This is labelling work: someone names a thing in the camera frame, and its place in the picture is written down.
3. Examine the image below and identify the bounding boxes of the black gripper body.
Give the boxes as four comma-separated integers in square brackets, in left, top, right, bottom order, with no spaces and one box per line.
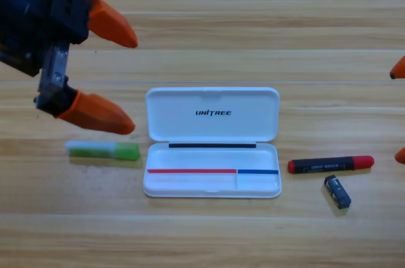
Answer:
[0,0,93,118]

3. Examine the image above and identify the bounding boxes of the green highlighter pen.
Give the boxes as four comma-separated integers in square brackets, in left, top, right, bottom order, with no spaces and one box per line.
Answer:
[65,140,140,162]

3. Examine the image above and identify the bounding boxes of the black marker with red cap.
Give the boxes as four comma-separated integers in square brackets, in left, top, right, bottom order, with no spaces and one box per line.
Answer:
[287,155,375,174]

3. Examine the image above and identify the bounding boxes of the white Unitree pencil case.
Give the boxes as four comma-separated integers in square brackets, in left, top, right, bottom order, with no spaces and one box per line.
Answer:
[142,86,282,199]

